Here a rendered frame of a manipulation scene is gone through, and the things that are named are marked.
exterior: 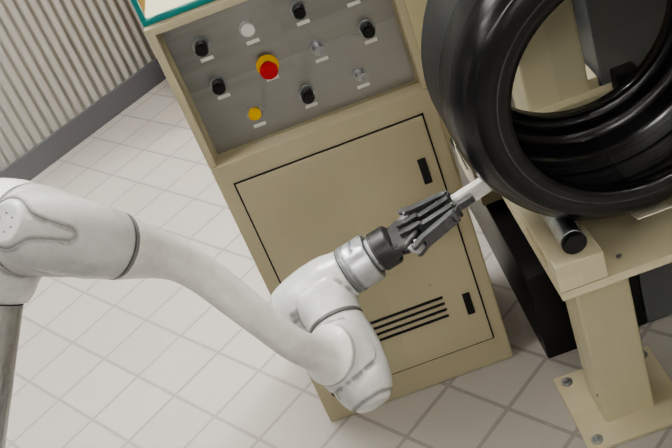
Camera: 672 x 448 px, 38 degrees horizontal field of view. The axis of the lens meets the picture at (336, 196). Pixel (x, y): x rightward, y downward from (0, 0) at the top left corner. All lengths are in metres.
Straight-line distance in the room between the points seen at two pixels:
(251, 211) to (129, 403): 1.08
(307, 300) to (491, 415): 1.09
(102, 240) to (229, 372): 1.83
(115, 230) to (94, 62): 3.65
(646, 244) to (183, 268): 0.83
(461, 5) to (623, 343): 1.16
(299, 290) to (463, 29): 0.55
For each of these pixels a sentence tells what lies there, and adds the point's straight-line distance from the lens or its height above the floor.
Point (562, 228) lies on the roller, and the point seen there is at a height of 0.92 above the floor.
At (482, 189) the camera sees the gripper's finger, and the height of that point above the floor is 1.00.
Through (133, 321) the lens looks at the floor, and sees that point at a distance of 3.56.
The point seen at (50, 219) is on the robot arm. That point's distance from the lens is 1.31.
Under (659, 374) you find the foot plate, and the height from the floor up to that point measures 0.01.
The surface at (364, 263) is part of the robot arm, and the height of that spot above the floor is 0.97.
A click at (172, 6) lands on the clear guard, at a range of 2.15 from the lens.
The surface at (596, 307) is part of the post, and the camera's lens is 2.33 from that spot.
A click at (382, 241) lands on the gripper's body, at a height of 0.98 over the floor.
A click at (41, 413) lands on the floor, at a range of 3.43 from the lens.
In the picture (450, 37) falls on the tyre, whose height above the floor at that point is 1.32.
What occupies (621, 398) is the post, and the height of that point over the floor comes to 0.08.
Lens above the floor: 1.98
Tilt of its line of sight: 33 degrees down
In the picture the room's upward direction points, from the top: 22 degrees counter-clockwise
